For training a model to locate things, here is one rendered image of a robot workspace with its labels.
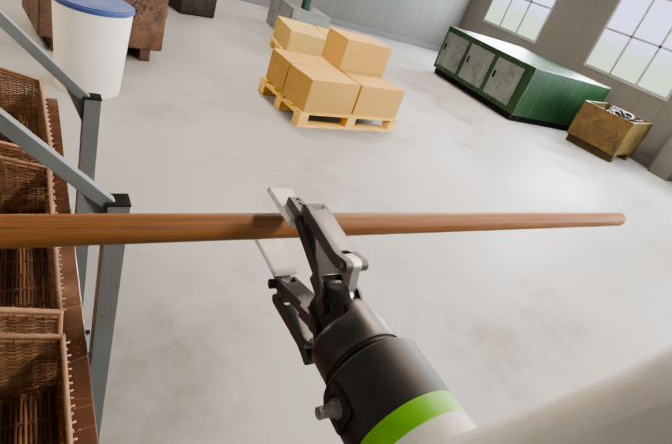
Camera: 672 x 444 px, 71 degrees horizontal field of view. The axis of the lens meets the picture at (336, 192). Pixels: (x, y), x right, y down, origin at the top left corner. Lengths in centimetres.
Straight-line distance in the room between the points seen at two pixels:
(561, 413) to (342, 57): 454
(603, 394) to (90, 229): 41
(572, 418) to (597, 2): 976
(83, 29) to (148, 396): 250
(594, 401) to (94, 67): 364
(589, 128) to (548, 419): 769
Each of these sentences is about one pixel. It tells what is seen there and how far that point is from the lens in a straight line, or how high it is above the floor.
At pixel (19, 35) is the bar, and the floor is 108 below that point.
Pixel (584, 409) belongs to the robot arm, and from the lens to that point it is 18.
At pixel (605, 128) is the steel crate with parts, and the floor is 41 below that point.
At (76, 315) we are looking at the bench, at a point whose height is 58.
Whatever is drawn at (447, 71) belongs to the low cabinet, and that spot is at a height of 15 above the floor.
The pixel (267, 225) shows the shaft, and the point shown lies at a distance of 53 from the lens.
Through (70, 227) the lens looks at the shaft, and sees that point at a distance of 48.
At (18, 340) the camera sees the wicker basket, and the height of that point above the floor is 74.
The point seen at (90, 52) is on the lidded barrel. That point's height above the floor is 34.
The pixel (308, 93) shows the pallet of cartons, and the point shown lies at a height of 31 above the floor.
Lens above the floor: 149
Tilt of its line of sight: 27 degrees down
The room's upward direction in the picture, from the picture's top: 20 degrees clockwise
